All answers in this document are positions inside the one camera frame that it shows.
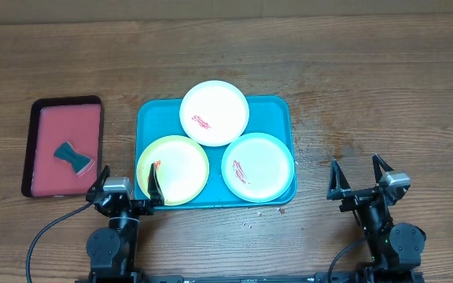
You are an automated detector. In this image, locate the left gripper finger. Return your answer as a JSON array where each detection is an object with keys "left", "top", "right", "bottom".
[
  {"left": 89, "top": 165, "right": 110, "bottom": 193},
  {"left": 147, "top": 163, "right": 164, "bottom": 206}
]

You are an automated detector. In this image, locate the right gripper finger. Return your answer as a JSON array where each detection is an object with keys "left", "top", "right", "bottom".
[
  {"left": 372, "top": 153, "right": 393, "bottom": 183},
  {"left": 326, "top": 160, "right": 352, "bottom": 197}
]

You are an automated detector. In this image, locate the green scrub sponge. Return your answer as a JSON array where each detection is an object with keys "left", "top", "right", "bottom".
[{"left": 53, "top": 141, "right": 94, "bottom": 176}]

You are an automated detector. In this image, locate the yellow plate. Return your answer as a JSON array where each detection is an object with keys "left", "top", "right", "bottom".
[{"left": 136, "top": 135, "right": 209, "bottom": 206}]

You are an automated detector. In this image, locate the white plate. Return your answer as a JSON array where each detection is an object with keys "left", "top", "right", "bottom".
[{"left": 179, "top": 80, "right": 250, "bottom": 147}]

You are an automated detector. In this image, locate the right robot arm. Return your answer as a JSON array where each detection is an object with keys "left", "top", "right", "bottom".
[{"left": 321, "top": 154, "right": 426, "bottom": 282}]

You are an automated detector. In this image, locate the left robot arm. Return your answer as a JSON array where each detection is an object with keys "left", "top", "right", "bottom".
[{"left": 86, "top": 163, "right": 164, "bottom": 283}]

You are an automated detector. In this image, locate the dark tray with red liquid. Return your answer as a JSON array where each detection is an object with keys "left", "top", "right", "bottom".
[{"left": 20, "top": 95, "right": 104, "bottom": 197}]

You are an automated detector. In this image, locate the blue plastic tray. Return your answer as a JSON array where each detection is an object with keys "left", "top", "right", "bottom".
[{"left": 135, "top": 95, "right": 294, "bottom": 209}]

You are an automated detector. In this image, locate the light blue plate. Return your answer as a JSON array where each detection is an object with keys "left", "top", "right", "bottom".
[{"left": 221, "top": 133, "right": 295, "bottom": 203}]

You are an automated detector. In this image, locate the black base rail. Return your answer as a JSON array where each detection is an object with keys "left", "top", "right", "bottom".
[{"left": 143, "top": 272, "right": 329, "bottom": 283}]

